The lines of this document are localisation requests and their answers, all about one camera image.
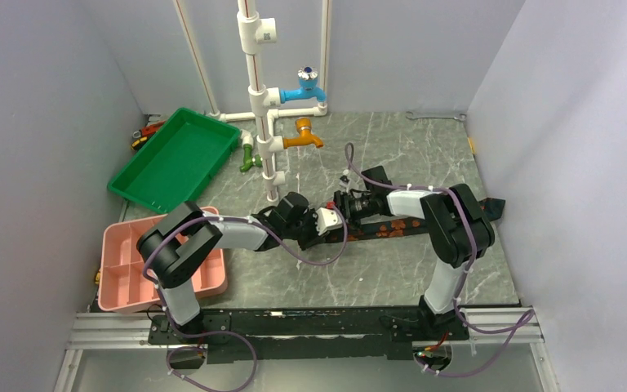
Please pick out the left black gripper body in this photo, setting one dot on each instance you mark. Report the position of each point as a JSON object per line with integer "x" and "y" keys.
{"x": 305, "y": 231}

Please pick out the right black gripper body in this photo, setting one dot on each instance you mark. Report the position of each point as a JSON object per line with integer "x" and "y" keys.
{"x": 354, "y": 209}

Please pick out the dark floral necktie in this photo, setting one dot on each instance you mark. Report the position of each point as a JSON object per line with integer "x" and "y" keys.
{"x": 403, "y": 227}

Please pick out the green plastic tray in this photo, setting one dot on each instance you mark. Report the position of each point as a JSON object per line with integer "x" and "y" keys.
{"x": 177, "y": 163}

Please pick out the pink compartment organizer box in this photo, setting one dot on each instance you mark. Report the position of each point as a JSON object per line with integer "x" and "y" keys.
{"x": 124, "y": 286}

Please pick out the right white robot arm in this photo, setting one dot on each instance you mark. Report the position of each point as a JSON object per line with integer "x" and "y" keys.
{"x": 459, "y": 229}

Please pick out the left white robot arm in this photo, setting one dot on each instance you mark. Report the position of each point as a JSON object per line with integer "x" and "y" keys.
{"x": 257, "y": 232}

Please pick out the green faucet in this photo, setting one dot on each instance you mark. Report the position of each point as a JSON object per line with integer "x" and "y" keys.
{"x": 250, "y": 159}

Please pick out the orange faucet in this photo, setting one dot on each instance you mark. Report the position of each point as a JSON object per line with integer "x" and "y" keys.
{"x": 305, "y": 136}

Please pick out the blue faucet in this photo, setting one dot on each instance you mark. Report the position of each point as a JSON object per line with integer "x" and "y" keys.
{"x": 308, "y": 87}

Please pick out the silver wrench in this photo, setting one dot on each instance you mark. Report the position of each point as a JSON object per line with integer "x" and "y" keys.
{"x": 413, "y": 115}

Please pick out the white pvc pipe assembly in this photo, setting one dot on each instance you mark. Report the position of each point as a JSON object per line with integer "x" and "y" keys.
{"x": 274, "y": 120}

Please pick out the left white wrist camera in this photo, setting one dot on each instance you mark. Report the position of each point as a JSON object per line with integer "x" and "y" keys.
{"x": 327, "y": 220}

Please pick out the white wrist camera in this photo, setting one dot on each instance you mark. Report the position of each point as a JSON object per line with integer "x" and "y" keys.
{"x": 327, "y": 220}
{"x": 345, "y": 180}

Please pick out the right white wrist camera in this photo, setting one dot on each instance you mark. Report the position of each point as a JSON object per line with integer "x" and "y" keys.
{"x": 345, "y": 180}

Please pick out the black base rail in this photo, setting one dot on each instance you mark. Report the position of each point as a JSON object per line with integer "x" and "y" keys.
{"x": 392, "y": 332}

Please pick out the red handled pliers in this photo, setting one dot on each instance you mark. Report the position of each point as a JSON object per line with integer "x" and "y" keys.
{"x": 142, "y": 136}

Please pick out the aluminium frame rail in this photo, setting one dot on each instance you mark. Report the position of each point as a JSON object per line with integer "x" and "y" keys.
{"x": 487, "y": 326}

